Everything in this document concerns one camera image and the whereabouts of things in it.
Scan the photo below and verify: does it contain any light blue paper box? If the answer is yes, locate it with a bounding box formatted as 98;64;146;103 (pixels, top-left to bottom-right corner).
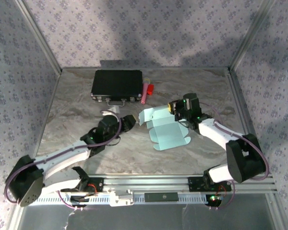
137;104;192;152

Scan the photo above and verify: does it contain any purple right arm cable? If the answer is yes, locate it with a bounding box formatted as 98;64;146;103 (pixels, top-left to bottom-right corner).
199;102;271;180

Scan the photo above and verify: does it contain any small black rectangular device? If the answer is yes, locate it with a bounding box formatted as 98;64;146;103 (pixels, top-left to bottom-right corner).
144;192;179;203

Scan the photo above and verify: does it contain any controller board with lit LED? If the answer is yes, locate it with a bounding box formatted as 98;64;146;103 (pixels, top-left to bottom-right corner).
205;194;223;207

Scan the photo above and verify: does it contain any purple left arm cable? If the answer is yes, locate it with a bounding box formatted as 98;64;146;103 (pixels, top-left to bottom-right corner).
4;109;122;204

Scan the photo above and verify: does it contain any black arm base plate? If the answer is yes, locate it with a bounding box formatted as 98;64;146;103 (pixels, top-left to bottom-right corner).
187;176;232;192
72;177;104;194

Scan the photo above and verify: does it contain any white slotted cable duct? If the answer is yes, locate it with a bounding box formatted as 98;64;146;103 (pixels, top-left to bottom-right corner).
35;193;213;206

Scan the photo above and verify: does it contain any aluminium frame rail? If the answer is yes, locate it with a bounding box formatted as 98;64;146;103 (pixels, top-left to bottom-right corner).
21;69;63;175
227;67;273;178
61;66;231;71

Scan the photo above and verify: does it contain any black briefcase with metal handle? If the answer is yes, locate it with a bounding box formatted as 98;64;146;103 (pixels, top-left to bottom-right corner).
90;69;144;107

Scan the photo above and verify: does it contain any wide aluminium base rail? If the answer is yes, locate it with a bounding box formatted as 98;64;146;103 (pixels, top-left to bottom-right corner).
15;174;278;195

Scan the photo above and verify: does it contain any controller board without lit LED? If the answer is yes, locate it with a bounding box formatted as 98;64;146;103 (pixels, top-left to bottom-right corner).
69;194;90;207

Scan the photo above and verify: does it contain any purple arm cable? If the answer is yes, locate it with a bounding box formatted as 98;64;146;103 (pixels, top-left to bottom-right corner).
199;102;271;180
4;109;122;204

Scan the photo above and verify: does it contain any aluminium frame post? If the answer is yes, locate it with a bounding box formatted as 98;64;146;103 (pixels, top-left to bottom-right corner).
14;0;63;72
228;0;278;72

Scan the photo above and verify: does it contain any white printed plastic part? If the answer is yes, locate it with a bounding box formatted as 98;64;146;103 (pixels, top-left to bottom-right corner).
109;189;135;207

